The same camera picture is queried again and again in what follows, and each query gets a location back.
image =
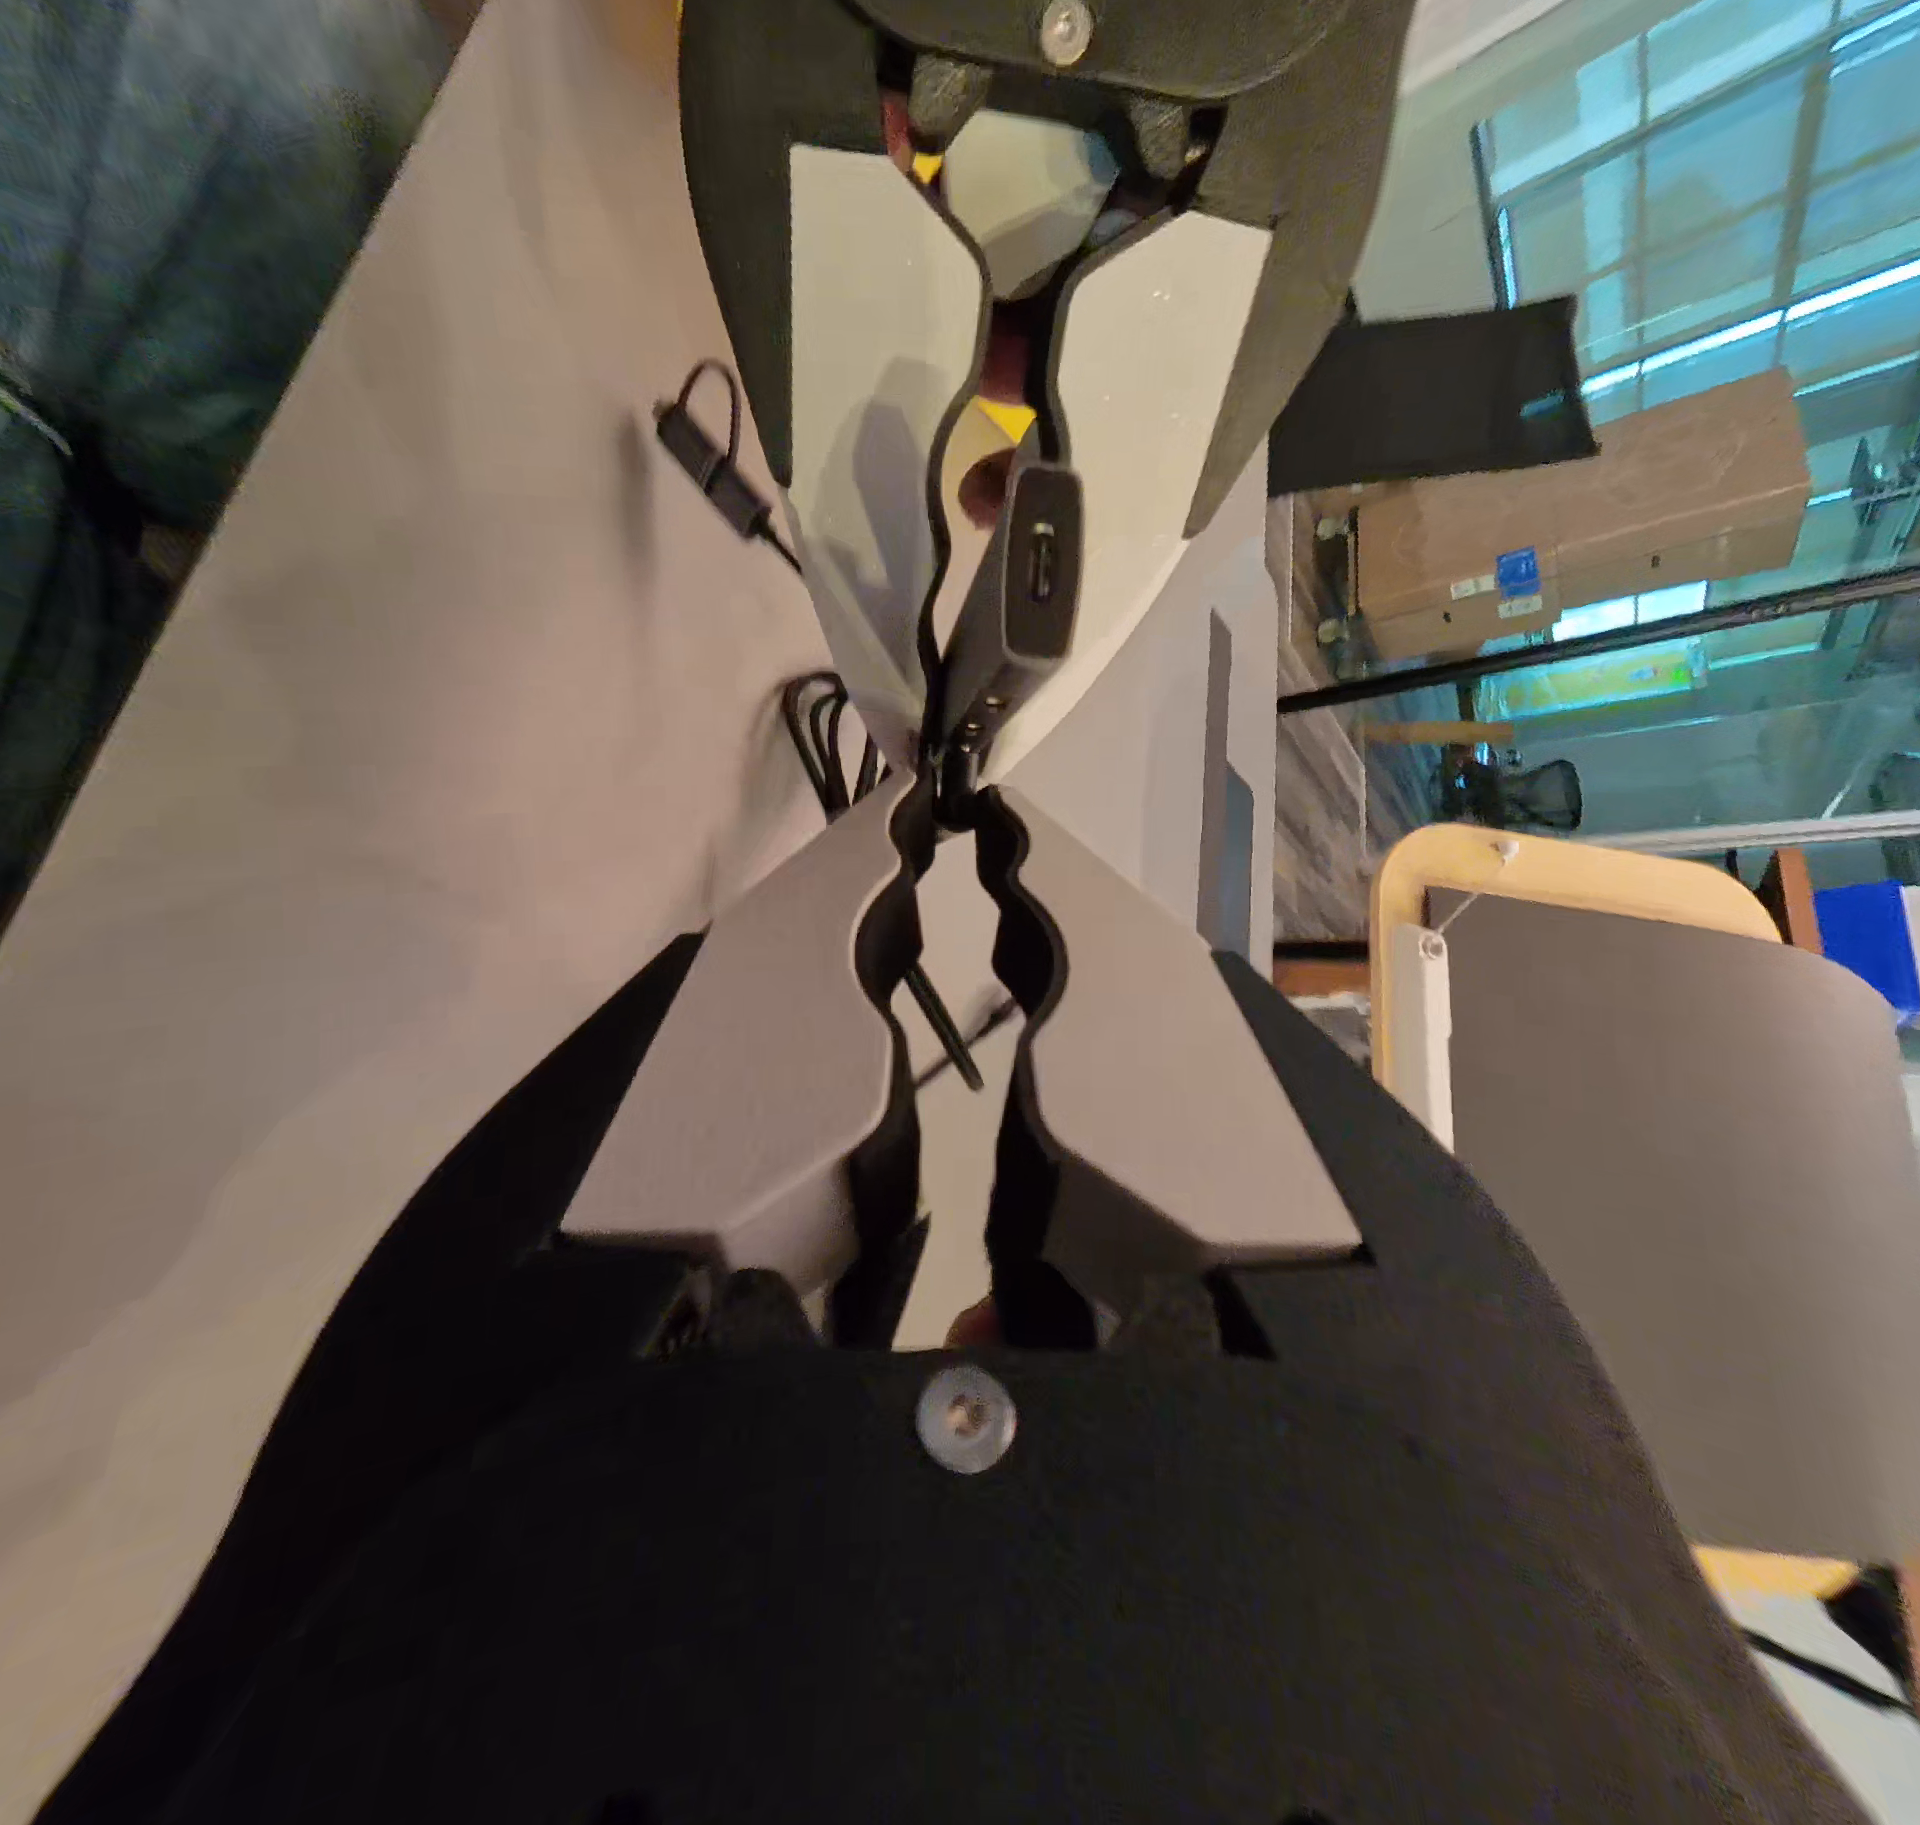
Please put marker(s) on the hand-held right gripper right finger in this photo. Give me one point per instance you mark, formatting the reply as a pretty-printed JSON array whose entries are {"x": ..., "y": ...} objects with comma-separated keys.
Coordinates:
[{"x": 1187, "y": 1106}]

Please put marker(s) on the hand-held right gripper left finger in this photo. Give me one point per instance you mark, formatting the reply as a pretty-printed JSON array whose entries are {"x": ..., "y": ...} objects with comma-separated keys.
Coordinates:
[{"x": 740, "y": 1094}]

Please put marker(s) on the person's blue jeans leg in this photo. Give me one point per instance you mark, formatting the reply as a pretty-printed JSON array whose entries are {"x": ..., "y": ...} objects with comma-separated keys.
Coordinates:
[{"x": 175, "y": 260}]

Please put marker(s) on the stack of cardboard boxes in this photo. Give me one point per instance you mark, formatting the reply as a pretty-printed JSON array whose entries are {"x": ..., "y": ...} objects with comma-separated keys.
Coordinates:
[{"x": 1595, "y": 522}]

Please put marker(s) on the person's left hand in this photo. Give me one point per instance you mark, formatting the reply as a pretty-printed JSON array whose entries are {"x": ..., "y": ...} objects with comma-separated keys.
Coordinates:
[{"x": 1005, "y": 357}]

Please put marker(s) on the blue box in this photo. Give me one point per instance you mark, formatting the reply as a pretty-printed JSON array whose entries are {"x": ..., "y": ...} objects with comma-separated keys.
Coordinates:
[{"x": 1871, "y": 949}]

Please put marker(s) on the dark board with wooden rim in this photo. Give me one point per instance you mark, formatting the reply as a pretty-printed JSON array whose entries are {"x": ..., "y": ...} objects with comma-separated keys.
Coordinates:
[{"x": 1678, "y": 1198}]

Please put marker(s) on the black office chair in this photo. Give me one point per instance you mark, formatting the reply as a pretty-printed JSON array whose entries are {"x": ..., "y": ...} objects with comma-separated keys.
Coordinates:
[{"x": 1517, "y": 798}]

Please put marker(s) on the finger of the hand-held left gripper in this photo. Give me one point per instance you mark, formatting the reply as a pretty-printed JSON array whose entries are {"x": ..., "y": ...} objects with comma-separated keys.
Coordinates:
[
  {"x": 1176, "y": 391},
  {"x": 860, "y": 357}
]

